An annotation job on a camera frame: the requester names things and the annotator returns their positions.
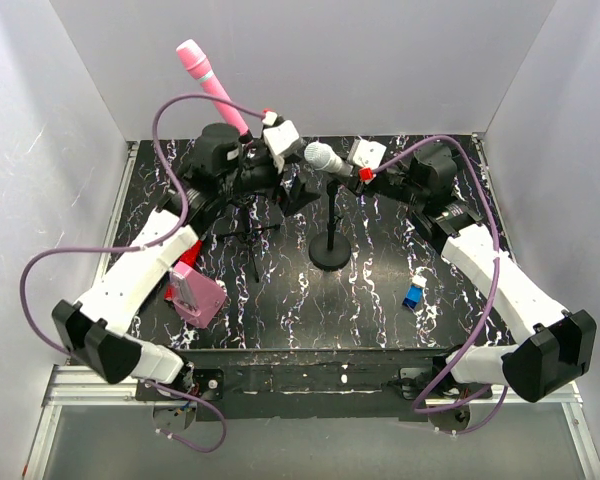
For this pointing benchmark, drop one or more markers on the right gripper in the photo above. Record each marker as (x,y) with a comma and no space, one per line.
(355,185)

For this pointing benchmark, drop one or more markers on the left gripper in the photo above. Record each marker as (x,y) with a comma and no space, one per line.
(295,199)

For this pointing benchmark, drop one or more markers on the white microphone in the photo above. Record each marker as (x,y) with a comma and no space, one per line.
(323,158)

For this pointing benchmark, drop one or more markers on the black round-base stand white mic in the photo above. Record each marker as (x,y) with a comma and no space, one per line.
(330,251)

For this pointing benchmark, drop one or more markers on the red glitter microphone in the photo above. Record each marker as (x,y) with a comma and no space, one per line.
(189,258)

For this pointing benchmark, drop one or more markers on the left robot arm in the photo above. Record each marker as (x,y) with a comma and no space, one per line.
(221,168)

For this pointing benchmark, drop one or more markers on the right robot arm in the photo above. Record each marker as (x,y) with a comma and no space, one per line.
(525,340)

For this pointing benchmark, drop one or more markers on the black tripod stand pink mic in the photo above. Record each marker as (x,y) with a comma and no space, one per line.
(247,234)

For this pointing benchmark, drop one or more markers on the pink microphone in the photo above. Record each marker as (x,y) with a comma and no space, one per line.
(197,64)

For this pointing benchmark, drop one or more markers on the black marble mat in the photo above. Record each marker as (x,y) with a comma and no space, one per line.
(298,306)

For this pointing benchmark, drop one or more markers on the blue white small toy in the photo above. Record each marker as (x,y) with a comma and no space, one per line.
(415,292)

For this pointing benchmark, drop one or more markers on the pink metronome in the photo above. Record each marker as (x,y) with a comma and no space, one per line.
(196,298)

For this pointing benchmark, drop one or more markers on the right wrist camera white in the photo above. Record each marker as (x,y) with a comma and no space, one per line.
(366,155)

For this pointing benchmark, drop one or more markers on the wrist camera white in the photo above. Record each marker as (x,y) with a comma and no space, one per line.
(366,155)
(281,138)

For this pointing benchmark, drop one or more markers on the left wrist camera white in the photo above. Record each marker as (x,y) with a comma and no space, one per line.
(281,138)

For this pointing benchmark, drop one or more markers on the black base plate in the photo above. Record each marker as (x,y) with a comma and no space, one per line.
(300,384)

